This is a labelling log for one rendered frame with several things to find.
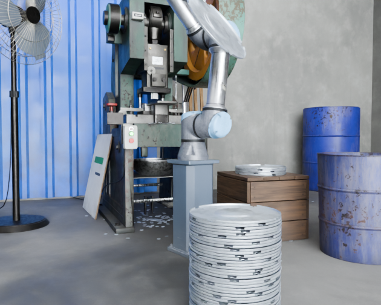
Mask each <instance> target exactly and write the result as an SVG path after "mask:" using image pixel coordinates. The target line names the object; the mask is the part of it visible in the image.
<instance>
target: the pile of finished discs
mask: <svg viewBox="0 0 381 305"><path fill-rule="evenodd" d="M235 167H236V168H235V173H236V174H241V175H258V176H273V175H285V174H286V169H287V168H286V166H282V165H236V166H235Z"/></svg>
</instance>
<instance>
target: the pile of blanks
mask: <svg viewBox="0 0 381 305"><path fill-rule="evenodd" d="M189 219H190V220H189V226H190V227H189V230H190V232H189V240H190V243H189V305H281V293H280V291H281V241H282V239H281V235H282V232H281V225H282V221H281V217H280V218H279V219H277V220H274V221H270V222H266V223H256V224H225V223H213V222H212V221H211V222H209V221H203V220H199V219H196V218H193V217H192V216H190V215H189Z"/></svg>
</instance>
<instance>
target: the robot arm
mask: <svg viewBox="0 0 381 305"><path fill-rule="evenodd" d="M167 2H168V3H169V5H170V6H171V8H172V9H173V11H174V12H175V14H176V15H177V17H178V18H179V20H180V21H181V23H182V24H183V26H184V27H185V29H186V34H187V35H188V37H189V38H190V40H191V41H192V42H193V43H194V44H195V45H196V46H197V47H199V48H201V49H202V50H205V51H209V52H210V53H211V62H210V73H209V84H208V90H207V101H206V105H205V106H204V107H203V110H202V111H190V112H186V113H183V114H182V116H181V146H180V150H179V152H178V160H208V159H209V155H208V154H207V149H206V146H205V138H213V139H217V138H222V137H225V136H226V135H227V134H228V133H229V131H230V129H231V126H232V120H231V119H230V115H229V114H228V113H227V109H226V107H225V100H226V88H227V77H228V70H229V59H230V54H229V53H227V52H226V51H225V50H223V49H222V48H221V47H220V46H219V45H218V44H217V43H216V42H215V41H214V40H213V39H212V38H211V37H210V36H209V35H208V34H207V33H206V32H205V31H204V30H203V28H202V27H201V25H200V24H199V23H198V21H197V20H196V19H195V17H194V15H193V14H192V12H191V10H190V8H189V6H188V3H187V0H167ZM228 22H229V24H230V25H231V26H232V27H233V29H234V30H235V31H236V33H237V34H238V36H239V37H240V32H239V29H238V27H237V26H236V24H235V23H234V22H232V21H228Z"/></svg>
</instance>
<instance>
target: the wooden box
mask: <svg viewBox="0 0 381 305"><path fill-rule="evenodd" d="M217 174H218V175H217V192H219V193H217V204H219V203H241V204H250V205H251V206H253V207H254V206H257V205H260V206H266V207H270V208H274V209H277V210H279V211H280V212H281V221H282V225H281V232H282V235H281V239H282V241H290V240H301V239H306V238H308V218H309V200H308V199H309V180H308V179H309V175H302V174H294V173H290V172H286V174H285V175H273V176H258V175H241V174H236V173H235V171H217Z"/></svg>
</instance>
